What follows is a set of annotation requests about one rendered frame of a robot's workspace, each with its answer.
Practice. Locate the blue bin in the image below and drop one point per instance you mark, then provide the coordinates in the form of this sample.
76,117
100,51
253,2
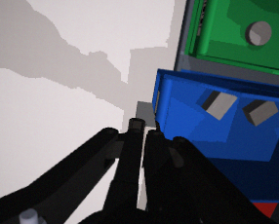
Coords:
248,156

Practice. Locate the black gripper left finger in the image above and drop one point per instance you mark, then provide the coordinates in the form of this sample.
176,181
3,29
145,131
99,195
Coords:
54,196

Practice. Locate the grey block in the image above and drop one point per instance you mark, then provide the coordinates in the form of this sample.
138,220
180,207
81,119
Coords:
218,103
259,110

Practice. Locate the dark grey low shelf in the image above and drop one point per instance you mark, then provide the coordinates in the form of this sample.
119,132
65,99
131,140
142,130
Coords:
199,66

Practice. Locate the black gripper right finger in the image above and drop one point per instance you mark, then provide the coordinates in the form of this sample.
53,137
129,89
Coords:
215,199

